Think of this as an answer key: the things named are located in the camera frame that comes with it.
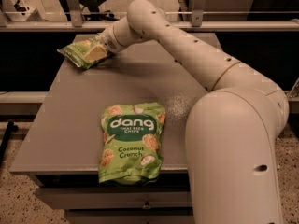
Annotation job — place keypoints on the green jalapeno chip bag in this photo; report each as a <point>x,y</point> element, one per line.
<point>75,52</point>

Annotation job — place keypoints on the metal railing frame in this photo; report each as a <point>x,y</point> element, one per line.
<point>143,17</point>

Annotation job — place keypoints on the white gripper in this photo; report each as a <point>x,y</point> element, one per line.
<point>108,41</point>

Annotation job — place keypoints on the green Dang coconut chips bag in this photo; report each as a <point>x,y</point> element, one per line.
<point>132,144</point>

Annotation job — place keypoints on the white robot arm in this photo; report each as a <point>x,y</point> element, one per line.
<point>230,132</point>

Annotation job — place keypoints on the grey drawer cabinet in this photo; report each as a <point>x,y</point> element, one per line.
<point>63,147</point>

